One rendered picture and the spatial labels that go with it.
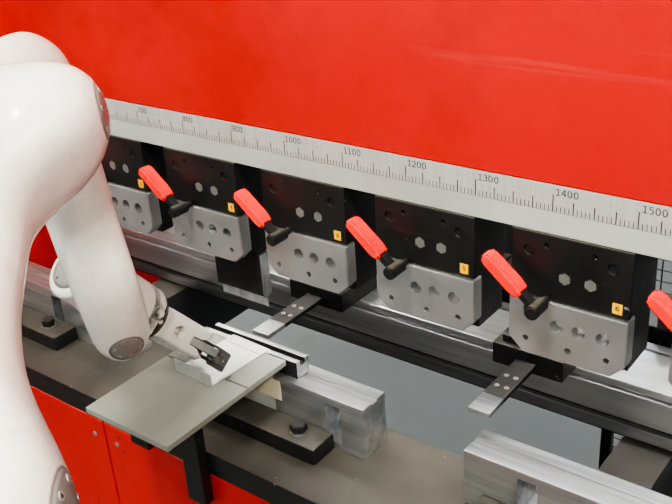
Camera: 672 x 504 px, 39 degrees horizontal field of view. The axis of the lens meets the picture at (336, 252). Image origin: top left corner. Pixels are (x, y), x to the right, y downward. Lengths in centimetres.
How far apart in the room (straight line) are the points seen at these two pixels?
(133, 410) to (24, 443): 77
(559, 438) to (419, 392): 49
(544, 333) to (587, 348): 6
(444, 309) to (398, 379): 202
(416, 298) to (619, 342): 28
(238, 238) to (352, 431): 35
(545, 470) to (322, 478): 35
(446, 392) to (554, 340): 202
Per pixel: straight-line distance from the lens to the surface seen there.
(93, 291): 120
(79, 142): 87
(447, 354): 164
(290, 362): 152
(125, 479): 181
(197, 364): 154
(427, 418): 306
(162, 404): 146
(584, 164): 106
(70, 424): 186
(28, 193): 85
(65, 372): 184
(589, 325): 114
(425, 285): 123
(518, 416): 308
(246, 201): 133
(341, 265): 131
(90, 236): 120
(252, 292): 151
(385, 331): 169
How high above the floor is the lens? 182
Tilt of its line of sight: 26 degrees down
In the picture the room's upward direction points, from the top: 4 degrees counter-clockwise
